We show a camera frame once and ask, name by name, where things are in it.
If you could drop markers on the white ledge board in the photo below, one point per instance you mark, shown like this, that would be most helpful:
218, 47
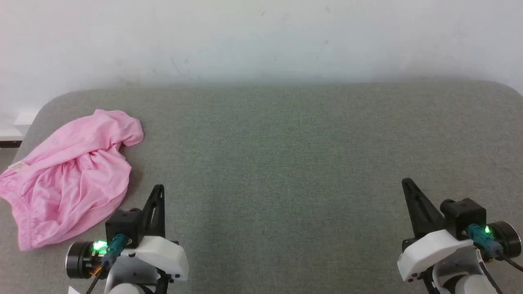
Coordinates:
16, 126

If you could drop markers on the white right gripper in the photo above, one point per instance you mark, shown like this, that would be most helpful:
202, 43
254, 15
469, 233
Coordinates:
429, 249

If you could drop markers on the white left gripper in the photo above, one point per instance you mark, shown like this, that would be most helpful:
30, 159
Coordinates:
163, 255

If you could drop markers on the grey fabric sofa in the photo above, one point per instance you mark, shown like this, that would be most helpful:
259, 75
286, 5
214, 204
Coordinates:
286, 163

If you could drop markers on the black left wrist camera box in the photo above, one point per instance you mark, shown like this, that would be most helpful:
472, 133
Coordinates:
122, 224

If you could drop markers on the pink shorts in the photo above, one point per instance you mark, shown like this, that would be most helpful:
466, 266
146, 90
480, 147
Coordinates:
73, 179

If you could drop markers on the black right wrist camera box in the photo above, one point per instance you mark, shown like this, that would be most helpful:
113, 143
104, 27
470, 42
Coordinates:
466, 214

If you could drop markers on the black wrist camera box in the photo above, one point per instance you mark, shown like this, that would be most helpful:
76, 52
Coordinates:
122, 224
466, 214

